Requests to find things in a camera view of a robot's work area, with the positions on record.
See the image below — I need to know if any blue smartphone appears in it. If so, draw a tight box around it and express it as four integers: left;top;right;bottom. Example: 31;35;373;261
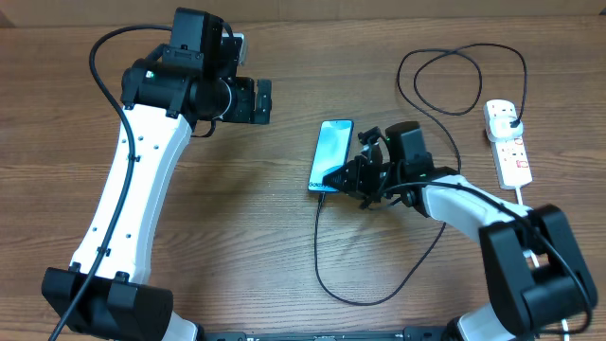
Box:
308;119;354;193

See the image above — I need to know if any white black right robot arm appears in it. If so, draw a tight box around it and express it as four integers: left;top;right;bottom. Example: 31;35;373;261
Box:
309;119;597;340

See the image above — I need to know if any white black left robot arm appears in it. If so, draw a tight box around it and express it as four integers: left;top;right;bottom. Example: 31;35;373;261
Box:
42;8;272;340

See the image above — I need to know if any white charger plug adapter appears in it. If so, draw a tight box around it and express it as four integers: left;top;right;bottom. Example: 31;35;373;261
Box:
487;117;524;143

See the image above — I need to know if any white power strip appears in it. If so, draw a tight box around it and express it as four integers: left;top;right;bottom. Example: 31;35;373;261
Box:
483;99;532;189

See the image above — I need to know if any brown cardboard backdrop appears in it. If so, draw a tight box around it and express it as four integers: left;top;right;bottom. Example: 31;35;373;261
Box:
1;0;605;27

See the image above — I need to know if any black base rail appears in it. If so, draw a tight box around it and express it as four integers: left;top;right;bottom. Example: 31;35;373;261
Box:
197;326;462;341

